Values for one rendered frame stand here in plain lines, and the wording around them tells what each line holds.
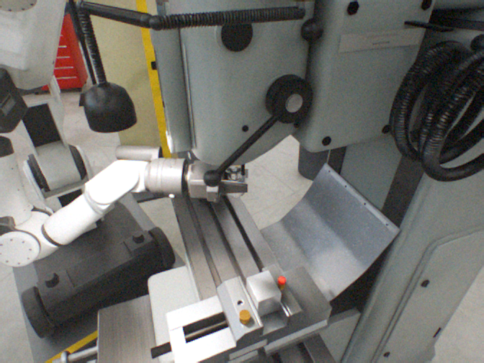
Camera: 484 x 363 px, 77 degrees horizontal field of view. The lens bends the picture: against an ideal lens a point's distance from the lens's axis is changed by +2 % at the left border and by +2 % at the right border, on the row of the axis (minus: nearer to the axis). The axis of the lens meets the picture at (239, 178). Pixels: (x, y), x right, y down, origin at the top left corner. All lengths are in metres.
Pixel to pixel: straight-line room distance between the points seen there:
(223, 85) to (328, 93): 0.17
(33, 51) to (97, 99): 0.30
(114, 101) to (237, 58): 0.19
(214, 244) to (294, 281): 0.28
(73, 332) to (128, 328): 0.51
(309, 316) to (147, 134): 2.02
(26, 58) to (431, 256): 1.01
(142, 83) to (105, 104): 1.86
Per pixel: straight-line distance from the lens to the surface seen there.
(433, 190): 0.78
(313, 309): 0.74
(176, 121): 0.54
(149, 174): 0.66
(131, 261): 1.42
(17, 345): 2.14
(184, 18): 0.33
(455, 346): 2.12
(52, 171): 1.21
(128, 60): 2.29
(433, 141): 0.47
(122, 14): 0.37
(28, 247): 0.75
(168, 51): 0.50
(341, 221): 0.93
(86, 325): 1.53
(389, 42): 0.56
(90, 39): 0.48
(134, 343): 1.03
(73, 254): 1.56
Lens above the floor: 1.63
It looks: 36 degrees down
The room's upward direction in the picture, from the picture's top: straight up
